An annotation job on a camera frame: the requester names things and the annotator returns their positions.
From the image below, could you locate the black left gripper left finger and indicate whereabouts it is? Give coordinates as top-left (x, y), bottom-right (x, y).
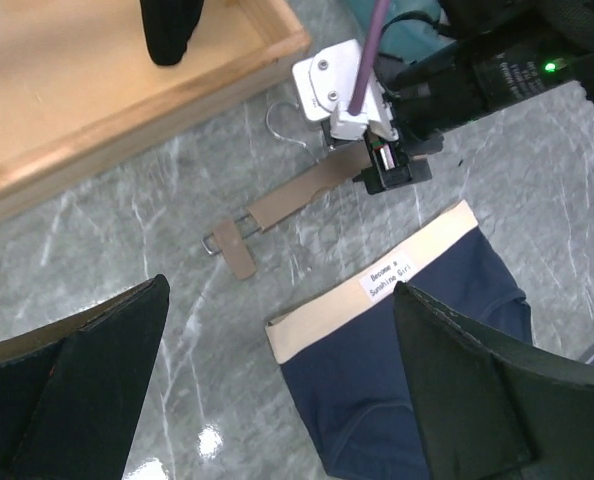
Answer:
top-left (0, 275), bottom-right (170, 479)

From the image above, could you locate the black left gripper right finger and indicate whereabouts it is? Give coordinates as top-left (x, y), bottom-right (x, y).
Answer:
top-left (394, 283), bottom-right (594, 479)

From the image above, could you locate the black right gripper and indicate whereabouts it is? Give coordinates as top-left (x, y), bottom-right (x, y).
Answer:
top-left (354, 32), bottom-right (487, 195)

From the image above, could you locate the navy underwear cream waistband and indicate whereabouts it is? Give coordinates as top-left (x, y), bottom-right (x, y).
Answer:
top-left (266, 202), bottom-right (532, 479)

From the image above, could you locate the beige clip hanger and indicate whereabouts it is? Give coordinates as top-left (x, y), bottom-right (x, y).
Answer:
top-left (201, 101), bottom-right (370, 280)

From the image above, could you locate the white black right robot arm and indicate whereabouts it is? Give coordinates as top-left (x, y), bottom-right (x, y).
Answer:
top-left (354, 1), bottom-right (594, 195)

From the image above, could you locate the teal plastic basin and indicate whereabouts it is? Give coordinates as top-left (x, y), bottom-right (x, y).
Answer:
top-left (345, 0), bottom-right (453, 63)

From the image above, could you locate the wooden rack base tray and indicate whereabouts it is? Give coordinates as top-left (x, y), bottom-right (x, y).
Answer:
top-left (0, 1), bottom-right (311, 222)

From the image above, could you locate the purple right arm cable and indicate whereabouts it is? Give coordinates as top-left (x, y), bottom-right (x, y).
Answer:
top-left (347, 0), bottom-right (392, 117)

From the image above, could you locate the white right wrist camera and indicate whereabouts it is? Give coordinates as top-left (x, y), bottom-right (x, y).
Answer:
top-left (292, 39), bottom-right (399, 141)

